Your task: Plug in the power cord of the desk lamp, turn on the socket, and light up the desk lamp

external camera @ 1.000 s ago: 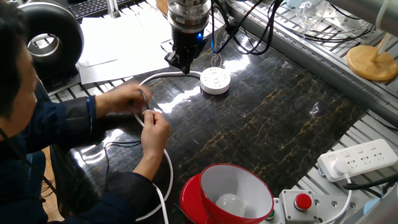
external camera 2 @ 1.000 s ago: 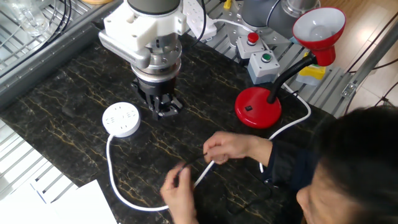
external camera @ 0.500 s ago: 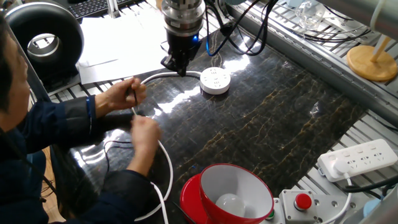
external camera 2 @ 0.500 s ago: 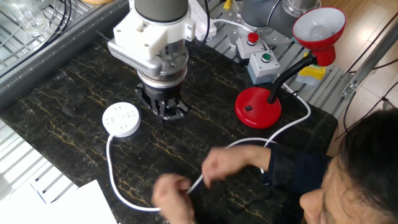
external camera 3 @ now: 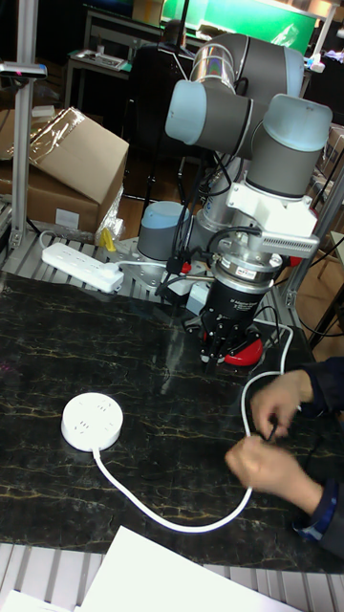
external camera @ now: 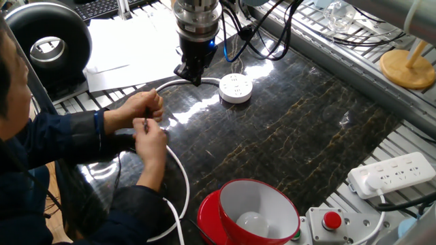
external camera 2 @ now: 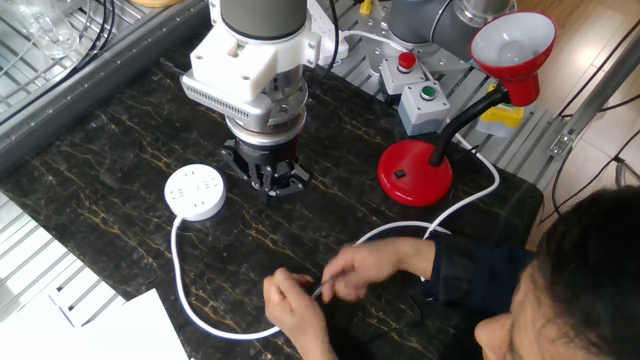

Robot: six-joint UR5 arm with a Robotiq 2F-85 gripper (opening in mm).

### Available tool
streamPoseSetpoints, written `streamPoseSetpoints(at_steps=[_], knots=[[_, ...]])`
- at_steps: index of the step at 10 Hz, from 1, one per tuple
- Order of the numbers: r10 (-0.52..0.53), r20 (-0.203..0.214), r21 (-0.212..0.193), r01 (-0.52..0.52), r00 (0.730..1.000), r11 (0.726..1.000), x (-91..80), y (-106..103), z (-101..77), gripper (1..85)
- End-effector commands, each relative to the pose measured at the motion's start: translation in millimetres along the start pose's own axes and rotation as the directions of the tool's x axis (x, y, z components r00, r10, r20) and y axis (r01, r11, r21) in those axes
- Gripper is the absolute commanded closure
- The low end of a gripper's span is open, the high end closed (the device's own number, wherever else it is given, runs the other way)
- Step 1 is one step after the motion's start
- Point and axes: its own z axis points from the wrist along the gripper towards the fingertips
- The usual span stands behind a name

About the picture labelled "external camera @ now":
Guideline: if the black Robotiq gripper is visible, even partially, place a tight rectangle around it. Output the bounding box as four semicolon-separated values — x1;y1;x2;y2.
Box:
173;33;219;87

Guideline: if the round white power socket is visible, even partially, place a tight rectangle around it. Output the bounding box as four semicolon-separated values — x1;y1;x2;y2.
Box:
218;73;254;105

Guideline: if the thin black lamp cord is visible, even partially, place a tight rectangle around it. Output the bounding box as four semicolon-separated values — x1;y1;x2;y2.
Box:
110;108;217;245

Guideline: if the person's right forearm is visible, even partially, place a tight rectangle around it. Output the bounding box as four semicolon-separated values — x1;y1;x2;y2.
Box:
108;165;171;245

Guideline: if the person's left forearm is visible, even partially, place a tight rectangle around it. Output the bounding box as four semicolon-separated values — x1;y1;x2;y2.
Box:
50;101;120;164

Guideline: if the red gooseneck desk lamp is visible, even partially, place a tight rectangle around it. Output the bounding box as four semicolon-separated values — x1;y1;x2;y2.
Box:
196;178;301;245

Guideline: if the long white power strip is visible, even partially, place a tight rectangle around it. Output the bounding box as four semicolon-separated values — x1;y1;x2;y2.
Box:
347;151;436;200

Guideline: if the person's left hand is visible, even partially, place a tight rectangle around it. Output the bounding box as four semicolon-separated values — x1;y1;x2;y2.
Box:
115;88;165;129

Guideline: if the person's right hand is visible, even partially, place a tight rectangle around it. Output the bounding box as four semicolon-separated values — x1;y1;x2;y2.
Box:
131;117;169;170

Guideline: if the large white paper sheet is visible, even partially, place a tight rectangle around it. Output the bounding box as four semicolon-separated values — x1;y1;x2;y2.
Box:
83;50;187;93

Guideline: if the black keyboard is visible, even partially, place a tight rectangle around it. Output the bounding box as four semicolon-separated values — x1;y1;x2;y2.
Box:
73;0;151;21

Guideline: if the clear glass jug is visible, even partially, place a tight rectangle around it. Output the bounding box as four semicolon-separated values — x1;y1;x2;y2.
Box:
322;0;357;33

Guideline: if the person's head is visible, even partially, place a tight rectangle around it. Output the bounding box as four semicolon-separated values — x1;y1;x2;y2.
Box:
0;16;30;142

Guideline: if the grey box red button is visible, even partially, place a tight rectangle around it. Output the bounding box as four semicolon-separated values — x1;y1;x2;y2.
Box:
305;206;349;245

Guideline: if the grey box green button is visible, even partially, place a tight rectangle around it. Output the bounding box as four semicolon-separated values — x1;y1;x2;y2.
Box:
285;216;313;245

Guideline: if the dark blue jacket torso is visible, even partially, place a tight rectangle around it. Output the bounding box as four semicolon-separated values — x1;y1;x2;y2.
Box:
0;108;116;245

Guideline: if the round wooden stand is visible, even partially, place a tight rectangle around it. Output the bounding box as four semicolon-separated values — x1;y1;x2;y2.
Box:
379;39;436;91

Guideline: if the blue cable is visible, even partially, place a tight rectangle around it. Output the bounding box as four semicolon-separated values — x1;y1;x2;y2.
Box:
221;29;248;64

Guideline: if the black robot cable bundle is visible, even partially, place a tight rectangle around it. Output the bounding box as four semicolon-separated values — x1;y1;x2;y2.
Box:
219;0;305;63

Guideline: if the silver metal post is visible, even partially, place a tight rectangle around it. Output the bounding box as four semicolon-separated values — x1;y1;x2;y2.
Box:
117;0;133;20

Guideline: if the black ring-shaped device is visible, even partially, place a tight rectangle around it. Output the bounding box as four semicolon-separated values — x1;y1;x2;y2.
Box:
3;1;93;99

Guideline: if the grey aluminium frame beam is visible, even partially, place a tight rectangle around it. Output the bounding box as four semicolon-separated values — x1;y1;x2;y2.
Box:
248;5;436;139

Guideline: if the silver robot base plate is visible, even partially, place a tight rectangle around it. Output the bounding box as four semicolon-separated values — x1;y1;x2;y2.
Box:
342;211;392;245

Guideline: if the thick black cable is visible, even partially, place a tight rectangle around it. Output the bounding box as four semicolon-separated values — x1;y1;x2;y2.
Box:
373;192;436;214

